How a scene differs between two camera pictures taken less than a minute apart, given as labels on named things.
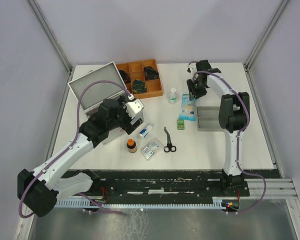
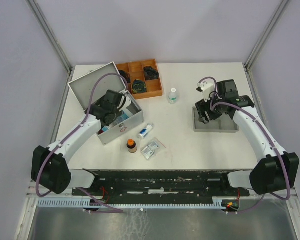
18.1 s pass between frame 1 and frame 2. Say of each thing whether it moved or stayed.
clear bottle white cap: stayed
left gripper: moved
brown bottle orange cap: stayed
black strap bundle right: stayed
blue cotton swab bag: moved
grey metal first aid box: stayed
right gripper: moved
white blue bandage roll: stayed
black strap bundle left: stayed
